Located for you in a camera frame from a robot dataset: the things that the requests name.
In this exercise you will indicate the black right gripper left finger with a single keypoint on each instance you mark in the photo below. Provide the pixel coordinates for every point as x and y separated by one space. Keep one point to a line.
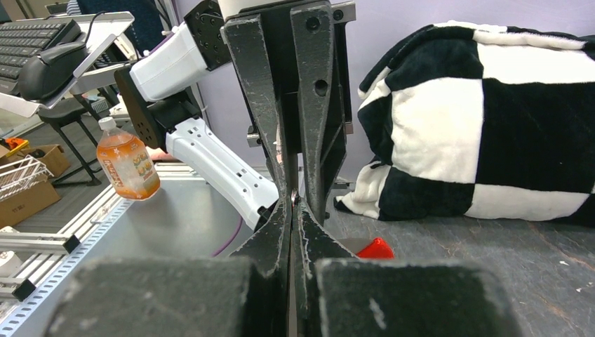
155 274

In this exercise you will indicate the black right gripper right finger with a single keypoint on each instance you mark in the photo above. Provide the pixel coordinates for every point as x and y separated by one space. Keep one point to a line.
338 294

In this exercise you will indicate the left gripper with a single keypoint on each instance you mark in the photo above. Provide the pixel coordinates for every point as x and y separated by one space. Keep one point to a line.
292 63

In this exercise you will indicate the red key tag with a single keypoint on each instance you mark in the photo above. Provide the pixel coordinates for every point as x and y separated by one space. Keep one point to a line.
376 248

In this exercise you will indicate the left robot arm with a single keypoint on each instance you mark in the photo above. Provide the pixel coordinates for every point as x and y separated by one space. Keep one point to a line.
152 91

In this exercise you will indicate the orange drink bottle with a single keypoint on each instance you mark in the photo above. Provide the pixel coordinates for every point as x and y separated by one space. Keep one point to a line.
126 162

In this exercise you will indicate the black white checkered pillow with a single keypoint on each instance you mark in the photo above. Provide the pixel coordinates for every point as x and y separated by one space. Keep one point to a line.
483 121

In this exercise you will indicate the black stool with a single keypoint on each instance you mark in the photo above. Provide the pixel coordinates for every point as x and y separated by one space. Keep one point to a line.
68 119

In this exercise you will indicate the cardboard box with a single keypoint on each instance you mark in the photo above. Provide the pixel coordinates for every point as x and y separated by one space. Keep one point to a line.
37 198

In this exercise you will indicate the black computer mouse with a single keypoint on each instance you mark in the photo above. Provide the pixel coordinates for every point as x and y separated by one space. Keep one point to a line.
49 71

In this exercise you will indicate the black keyboard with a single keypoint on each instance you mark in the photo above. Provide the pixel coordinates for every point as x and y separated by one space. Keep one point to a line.
24 39

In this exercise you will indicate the white wire basket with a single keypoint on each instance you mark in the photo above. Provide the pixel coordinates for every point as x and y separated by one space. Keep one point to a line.
21 175

